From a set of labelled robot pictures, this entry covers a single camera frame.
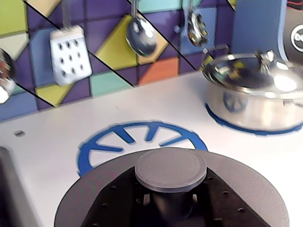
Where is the blue burner print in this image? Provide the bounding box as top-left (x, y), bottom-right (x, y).
top-left (76, 120), bottom-right (209, 178)

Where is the shiny metal ladle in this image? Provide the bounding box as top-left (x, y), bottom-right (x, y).
top-left (0, 48), bottom-right (17, 105)

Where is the stainless steel pot lid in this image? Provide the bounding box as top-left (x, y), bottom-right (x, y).
top-left (201, 49), bottom-right (303, 96)

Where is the white perforated spatula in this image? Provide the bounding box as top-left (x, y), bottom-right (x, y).
top-left (49, 0), bottom-right (93, 87)

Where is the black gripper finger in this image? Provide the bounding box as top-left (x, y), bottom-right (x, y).
top-left (187, 170), bottom-right (272, 227)
top-left (81, 168), bottom-right (154, 227)

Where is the shiny metal spoon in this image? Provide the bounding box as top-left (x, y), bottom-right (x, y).
top-left (125, 0), bottom-right (158, 57)

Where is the gray round lid with knob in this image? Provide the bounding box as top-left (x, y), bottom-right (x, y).
top-left (53, 147), bottom-right (290, 227)

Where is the black panel with white logo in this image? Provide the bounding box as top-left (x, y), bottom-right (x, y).
top-left (283, 0), bottom-right (303, 61)

